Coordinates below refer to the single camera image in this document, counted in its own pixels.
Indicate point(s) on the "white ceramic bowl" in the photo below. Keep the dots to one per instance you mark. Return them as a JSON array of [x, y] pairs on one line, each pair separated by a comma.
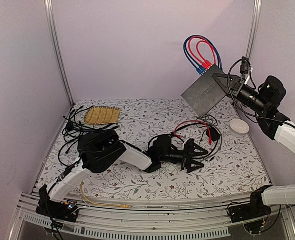
[[238, 127]]

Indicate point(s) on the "right aluminium frame post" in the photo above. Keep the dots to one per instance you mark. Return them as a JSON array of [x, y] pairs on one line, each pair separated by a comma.
[[256, 14]]

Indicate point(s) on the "left aluminium frame post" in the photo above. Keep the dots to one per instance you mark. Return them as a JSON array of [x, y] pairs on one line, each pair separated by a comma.
[[49, 10]]

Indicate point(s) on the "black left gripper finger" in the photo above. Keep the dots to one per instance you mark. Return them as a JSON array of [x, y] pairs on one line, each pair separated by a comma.
[[195, 150], [193, 165]]

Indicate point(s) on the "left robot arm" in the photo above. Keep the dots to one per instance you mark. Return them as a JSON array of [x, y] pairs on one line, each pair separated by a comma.
[[99, 151]]

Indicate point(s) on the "black network switch box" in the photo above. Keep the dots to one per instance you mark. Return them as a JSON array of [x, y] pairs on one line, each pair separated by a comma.
[[205, 93]]

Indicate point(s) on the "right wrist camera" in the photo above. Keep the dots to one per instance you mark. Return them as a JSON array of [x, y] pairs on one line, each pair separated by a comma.
[[272, 91]]

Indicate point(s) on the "aluminium frame post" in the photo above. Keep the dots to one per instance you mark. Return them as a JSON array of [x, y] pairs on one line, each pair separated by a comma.
[[49, 10], [256, 14]]

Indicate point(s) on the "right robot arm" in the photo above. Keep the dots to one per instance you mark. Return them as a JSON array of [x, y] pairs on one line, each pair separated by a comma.
[[264, 102]]

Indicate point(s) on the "yellow woven mat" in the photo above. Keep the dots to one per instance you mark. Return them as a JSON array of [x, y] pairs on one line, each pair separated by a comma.
[[102, 115]]

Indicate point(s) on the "black power adapter brick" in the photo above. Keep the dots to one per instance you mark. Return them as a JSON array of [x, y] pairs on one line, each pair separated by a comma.
[[213, 134]]

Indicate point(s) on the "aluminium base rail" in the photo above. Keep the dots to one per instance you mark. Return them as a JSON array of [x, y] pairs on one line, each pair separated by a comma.
[[202, 222]]

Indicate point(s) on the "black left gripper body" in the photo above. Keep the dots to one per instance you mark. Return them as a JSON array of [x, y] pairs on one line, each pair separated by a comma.
[[183, 158]]

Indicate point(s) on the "floral patterned table cloth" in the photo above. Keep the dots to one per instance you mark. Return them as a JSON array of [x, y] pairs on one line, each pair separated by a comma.
[[232, 166]]

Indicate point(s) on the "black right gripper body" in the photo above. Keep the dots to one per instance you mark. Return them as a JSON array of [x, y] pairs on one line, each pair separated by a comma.
[[244, 96]]

